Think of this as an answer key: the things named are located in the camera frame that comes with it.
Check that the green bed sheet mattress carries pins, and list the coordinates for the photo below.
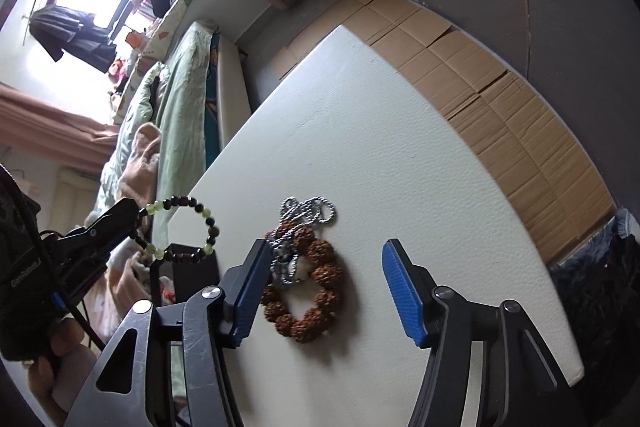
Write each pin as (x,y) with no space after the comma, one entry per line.
(190,141)

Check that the person's left hand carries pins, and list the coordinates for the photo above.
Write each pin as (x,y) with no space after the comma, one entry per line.
(55,381)

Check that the flattened cardboard on floor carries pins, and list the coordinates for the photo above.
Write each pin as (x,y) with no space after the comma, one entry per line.
(542,169)

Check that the black jewelry box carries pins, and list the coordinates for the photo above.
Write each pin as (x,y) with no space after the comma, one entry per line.
(186,273)

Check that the window seat floral cushion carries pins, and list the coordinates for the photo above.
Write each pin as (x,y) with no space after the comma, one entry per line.
(155,47)

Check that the white bed frame side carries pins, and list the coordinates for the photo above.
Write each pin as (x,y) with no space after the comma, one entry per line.
(232,98)

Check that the green floral duvet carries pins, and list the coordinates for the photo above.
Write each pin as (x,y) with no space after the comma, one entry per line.
(141,109)

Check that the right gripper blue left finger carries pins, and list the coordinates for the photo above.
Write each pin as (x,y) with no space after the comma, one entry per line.
(243,286)

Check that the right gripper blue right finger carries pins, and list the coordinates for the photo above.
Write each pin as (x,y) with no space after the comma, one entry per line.
(412,287)

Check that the dark hanging clothes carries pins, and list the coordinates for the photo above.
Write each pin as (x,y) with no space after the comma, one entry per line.
(62,30)

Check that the pink curtain left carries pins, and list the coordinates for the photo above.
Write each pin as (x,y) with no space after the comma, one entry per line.
(41,129)

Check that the pink fleece blanket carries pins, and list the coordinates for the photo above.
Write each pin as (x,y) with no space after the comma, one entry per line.
(138,181)

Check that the person's right knee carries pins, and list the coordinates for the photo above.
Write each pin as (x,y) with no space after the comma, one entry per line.
(599,290)

